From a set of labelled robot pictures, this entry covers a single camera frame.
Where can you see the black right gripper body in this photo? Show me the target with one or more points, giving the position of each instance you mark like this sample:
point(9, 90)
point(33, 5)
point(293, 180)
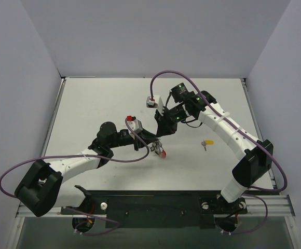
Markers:
point(164, 117)

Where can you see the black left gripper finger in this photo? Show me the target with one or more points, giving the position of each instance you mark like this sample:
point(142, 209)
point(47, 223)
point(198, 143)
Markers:
point(142, 144)
point(147, 136)

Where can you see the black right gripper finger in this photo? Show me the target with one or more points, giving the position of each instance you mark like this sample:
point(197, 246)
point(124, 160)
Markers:
point(166, 131)
point(161, 123)

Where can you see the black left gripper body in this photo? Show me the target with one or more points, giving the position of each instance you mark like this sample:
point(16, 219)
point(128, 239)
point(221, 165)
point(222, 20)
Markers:
point(136, 142)

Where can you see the keyring bunch with coloured tags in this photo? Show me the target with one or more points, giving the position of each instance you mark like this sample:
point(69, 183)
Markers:
point(158, 149)

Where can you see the key with yellow tag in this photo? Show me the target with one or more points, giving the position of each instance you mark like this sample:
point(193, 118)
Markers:
point(205, 143)

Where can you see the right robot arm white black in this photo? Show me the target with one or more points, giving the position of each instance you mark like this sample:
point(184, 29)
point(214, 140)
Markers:
point(253, 155)

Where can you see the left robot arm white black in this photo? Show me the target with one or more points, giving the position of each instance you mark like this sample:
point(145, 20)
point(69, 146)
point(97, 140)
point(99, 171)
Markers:
point(40, 188)

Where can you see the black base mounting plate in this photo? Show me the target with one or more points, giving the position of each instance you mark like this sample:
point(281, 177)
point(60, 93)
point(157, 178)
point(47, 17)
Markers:
point(156, 209)

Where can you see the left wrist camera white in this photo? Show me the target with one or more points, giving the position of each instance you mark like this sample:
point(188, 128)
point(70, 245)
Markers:
point(134, 125)

